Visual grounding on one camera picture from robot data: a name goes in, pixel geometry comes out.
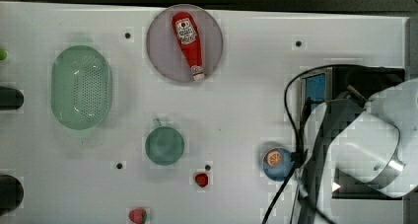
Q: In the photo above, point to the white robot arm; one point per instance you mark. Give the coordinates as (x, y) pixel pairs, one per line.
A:
(375, 144)

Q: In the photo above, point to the black toaster oven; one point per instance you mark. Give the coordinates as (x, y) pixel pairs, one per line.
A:
(345, 81)

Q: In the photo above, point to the green mug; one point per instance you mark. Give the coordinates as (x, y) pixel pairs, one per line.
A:
(164, 145)

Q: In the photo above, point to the pink round plate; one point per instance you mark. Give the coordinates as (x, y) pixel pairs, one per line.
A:
(164, 51)

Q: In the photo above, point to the small red strawberry toy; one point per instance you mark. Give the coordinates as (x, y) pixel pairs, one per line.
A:
(202, 179)

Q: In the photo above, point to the red ketchup bottle toy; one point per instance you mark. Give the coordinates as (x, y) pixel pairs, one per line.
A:
(188, 38)

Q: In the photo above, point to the orange slice toy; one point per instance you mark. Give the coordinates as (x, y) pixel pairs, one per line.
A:
(273, 158)

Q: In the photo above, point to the blue small bowl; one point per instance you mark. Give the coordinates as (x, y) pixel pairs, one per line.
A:
(281, 171)

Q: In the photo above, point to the green perforated colander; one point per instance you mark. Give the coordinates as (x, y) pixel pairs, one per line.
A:
(81, 87)

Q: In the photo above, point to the large pink strawberry toy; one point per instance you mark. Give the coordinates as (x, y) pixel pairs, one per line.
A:
(138, 215)

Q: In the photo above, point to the green toy knob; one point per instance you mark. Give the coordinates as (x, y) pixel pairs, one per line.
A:
(3, 54)

